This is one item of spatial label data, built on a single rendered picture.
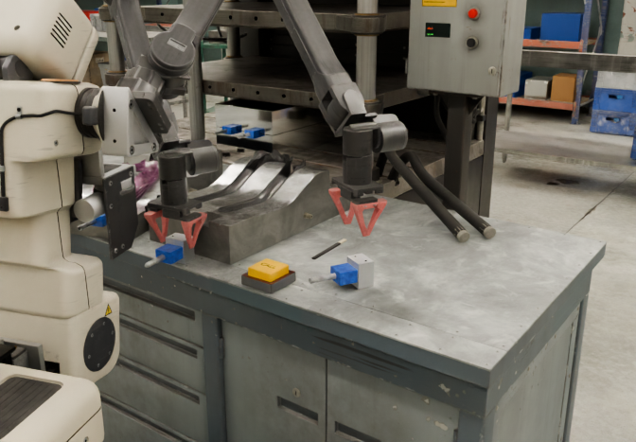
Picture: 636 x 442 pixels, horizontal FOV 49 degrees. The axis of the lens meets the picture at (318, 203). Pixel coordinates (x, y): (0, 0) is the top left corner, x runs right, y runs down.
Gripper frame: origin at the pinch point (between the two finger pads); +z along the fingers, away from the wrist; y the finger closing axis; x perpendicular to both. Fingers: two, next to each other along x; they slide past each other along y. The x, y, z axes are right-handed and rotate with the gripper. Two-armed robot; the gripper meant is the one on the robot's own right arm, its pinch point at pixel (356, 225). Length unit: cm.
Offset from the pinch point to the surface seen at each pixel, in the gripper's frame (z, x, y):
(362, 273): 9.3, -0.3, -2.3
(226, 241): 7.0, 20.5, 21.0
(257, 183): 1.8, 4.6, 44.1
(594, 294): 92, -178, 98
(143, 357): 45, 36, 48
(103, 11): -37, 20, 168
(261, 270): 8.8, 17.8, 6.8
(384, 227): 12.4, -22.4, 26.9
